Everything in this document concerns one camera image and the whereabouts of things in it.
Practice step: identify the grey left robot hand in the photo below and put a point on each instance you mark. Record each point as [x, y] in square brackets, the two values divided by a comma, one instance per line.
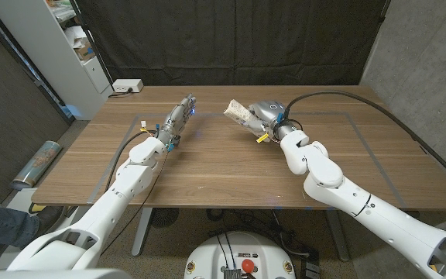
[176, 120]

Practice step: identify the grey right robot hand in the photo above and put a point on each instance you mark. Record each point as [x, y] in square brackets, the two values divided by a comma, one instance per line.
[269, 112]

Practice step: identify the beige patterned pen bag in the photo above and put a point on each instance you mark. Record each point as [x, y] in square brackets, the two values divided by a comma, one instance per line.
[235, 110]

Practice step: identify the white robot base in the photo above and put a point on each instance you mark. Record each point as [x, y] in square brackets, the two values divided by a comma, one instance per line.
[215, 255]

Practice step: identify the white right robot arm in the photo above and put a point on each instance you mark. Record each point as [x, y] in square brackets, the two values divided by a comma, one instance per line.
[370, 209]

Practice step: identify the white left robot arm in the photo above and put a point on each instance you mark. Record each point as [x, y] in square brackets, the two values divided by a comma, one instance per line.
[122, 190]

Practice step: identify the white power strip box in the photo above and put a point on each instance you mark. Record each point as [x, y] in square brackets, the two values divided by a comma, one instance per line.
[127, 85]

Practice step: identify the black backdrop cloth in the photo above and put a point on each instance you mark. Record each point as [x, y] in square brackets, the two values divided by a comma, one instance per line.
[230, 38]

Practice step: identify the round black floor fan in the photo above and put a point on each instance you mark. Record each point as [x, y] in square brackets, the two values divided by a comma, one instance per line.
[164, 217]

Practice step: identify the brown cardboard box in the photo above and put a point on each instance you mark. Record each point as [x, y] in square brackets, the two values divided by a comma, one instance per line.
[84, 50]

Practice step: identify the grey metal table leg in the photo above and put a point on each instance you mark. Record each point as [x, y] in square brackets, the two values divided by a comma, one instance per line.
[337, 236]
[142, 232]

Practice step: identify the white paper stack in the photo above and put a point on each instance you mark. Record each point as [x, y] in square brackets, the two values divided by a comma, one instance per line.
[74, 35]

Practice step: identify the white shelf cabinet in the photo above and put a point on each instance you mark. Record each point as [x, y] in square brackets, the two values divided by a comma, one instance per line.
[49, 50]

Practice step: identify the red emergency stop button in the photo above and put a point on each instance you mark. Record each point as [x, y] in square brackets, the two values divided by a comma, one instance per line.
[248, 265]

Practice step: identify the dark person's shoe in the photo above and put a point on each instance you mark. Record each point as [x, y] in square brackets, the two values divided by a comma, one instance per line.
[50, 217]

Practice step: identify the black foot pedal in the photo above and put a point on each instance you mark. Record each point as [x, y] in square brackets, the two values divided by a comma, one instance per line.
[311, 267]

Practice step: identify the perforated panel partition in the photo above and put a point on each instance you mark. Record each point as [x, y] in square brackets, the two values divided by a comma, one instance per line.
[10, 116]

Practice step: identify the white robot torso edge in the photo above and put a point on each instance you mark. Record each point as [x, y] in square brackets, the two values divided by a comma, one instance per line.
[52, 274]

